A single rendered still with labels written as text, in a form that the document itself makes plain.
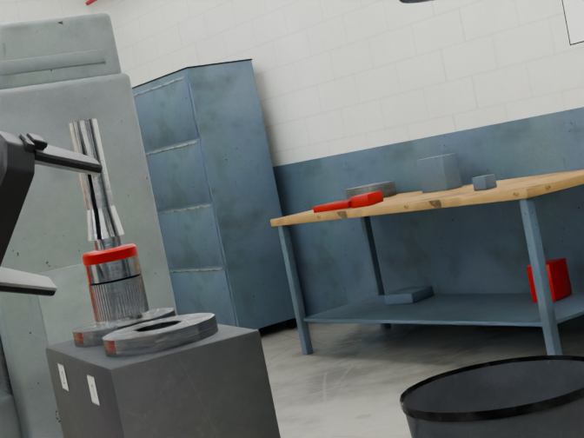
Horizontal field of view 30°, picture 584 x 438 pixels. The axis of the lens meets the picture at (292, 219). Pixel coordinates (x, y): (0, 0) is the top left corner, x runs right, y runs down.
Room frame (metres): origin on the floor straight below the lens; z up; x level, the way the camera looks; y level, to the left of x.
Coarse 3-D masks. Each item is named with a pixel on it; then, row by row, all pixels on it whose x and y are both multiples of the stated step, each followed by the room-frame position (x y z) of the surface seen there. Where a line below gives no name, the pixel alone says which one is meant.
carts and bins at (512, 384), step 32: (416, 384) 2.62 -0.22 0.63; (448, 384) 2.67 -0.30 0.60; (480, 384) 2.69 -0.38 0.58; (512, 384) 2.68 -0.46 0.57; (544, 384) 2.64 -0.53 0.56; (576, 384) 2.58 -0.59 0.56; (416, 416) 2.36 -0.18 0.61; (448, 416) 2.28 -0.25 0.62; (480, 416) 2.25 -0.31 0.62; (512, 416) 2.24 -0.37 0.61; (544, 416) 2.24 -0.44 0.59; (576, 416) 2.27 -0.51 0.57
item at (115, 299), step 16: (96, 272) 0.92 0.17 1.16; (112, 272) 0.92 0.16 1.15; (128, 272) 0.92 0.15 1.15; (96, 288) 0.92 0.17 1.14; (112, 288) 0.92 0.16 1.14; (128, 288) 0.92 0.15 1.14; (144, 288) 0.94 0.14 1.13; (96, 304) 0.92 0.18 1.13; (112, 304) 0.92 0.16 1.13; (128, 304) 0.92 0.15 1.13; (144, 304) 0.93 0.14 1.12; (96, 320) 0.93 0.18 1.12; (112, 320) 0.92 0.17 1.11; (128, 320) 0.92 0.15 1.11
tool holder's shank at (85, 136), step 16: (80, 128) 0.93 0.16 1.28; (96, 128) 0.94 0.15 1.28; (80, 144) 0.93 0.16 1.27; (96, 144) 0.93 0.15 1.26; (96, 160) 0.93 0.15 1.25; (80, 176) 0.93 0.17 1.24; (96, 176) 0.93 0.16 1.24; (96, 192) 0.93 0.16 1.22; (96, 208) 0.93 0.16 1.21; (112, 208) 0.93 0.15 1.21; (96, 224) 0.93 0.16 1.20; (112, 224) 0.93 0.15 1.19; (96, 240) 0.93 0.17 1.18; (112, 240) 0.93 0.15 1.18
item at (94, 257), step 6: (126, 246) 0.93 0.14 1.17; (132, 246) 0.93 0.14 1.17; (90, 252) 0.94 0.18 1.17; (96, 252) 0.92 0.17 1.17; (102, 252) 0.92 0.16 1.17; (108, 252) 0.92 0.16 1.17; (114, 252) 0.92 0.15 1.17; (120, 252) 0.92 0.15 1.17; (126, 252) 0.92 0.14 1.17; (132, 252) 0.93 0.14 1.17; (84, 258) 0.93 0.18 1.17; (90, 258) 0.92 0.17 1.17; (96, 258) 0.92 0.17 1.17; (102, 258) 0.92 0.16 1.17; (108, 258) 0.92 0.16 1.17; (114, 258) 0.92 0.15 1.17; (120, 258) 0.92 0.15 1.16; (84, 264) 0.93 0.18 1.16; (90, 264) 0.92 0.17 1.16
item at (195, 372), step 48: (96, 336) 0.90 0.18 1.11; (144, 336) 0.81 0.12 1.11; (192, 336) 0.82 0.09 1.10; (240, 336) 0.81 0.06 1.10; (96, 384) 0.81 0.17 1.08; (144, 384) 0.78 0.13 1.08; (192, 384) 0.79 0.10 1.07; (240, 384) 0.81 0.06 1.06; (96, 432) 0.84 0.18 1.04; (144, 432) 0.78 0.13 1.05; (192, 432) 0.79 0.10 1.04; (240, 432) 0.81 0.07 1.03
